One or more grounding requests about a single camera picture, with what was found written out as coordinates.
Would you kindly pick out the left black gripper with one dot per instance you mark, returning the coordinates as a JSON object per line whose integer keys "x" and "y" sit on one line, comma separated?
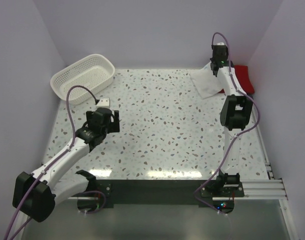
{"x": 113, "y": 126}

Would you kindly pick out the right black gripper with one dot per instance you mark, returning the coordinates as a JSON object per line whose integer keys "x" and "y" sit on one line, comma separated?
{"x": 211, "y": 58}

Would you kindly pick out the white t shirt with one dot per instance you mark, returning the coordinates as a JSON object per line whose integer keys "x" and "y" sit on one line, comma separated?
{"x": 206, "y": 84}

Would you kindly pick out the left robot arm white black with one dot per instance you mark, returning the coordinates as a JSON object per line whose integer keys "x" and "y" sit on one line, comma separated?
{"x": 36, "y": 194}

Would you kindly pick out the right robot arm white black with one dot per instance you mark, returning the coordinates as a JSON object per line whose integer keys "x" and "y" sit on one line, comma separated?
{"x": 234, "y": 117}

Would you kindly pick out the folded red t shirt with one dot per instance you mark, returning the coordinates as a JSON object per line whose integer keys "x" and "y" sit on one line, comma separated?
{"x": 241, "y": 80}

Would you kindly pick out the white plastic perforated basket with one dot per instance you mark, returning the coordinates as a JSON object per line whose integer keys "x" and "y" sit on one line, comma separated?
{"x": 94, "y": 72}

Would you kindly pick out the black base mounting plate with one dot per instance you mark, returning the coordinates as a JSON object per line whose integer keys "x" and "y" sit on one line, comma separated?
{"x": 94, "y": 200}

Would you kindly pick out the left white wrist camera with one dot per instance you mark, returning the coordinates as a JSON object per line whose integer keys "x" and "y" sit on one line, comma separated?
{"x": 104, "y": 102}

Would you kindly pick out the aluminium extrusion rail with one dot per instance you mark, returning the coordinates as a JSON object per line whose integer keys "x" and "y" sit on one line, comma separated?
{"x": 265, "y": 187}

